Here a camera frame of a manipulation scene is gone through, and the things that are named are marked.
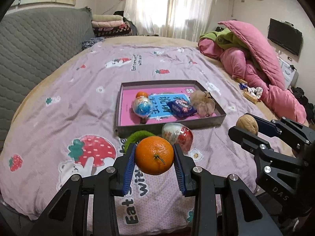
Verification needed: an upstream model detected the pink and blue book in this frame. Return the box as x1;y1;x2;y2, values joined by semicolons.
116;84;204;126

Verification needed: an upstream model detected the beige mesh scrunchie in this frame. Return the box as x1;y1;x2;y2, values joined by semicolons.
190;90;216;117

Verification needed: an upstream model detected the blue surprise egg toy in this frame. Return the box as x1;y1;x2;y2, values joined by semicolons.
132;96;153;118

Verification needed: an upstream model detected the white bedside cabinet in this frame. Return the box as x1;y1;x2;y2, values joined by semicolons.
278;57;298;89

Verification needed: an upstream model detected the white sheer curtain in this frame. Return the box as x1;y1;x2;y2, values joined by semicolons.
124;0;217;41

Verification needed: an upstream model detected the pink strawberry print bedsheet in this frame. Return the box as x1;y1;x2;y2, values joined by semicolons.
1;44;262;220

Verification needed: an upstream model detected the small orange in tray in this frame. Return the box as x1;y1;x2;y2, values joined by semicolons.
136;91;148;98

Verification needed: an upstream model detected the red white surprise egg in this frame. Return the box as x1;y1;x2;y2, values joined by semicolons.
162;123;193;152

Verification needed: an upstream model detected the stack of folded blankets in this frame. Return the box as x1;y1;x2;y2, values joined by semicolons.
91;14;133;38

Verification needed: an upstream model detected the green blanket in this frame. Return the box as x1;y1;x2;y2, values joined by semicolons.
199;28;249;50

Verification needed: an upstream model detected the green fuzzy hair band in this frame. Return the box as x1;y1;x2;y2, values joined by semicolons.
124;130;155;153

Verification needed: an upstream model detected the grey quilted headboard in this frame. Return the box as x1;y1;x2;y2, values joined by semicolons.
1;7;94;144

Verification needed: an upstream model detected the pink quilt pile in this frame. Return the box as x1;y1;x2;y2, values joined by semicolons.
198;20;307;124

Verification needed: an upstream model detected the blue cookie snack packet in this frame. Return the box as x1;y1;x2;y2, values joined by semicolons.
167;99;197;118

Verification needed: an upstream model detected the small basket of candies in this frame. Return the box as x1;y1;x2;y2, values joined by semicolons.
236;78;263;104

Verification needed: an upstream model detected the dark shallow cardboard tray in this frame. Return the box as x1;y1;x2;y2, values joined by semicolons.
114;80;226;138

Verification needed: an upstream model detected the orange mandarin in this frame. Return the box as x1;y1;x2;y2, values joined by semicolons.
134;136;174;175

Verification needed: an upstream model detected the brown walnut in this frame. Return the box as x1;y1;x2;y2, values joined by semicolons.
236;114;258;135

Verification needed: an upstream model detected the black wall television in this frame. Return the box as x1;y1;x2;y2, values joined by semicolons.
268;18;303;56

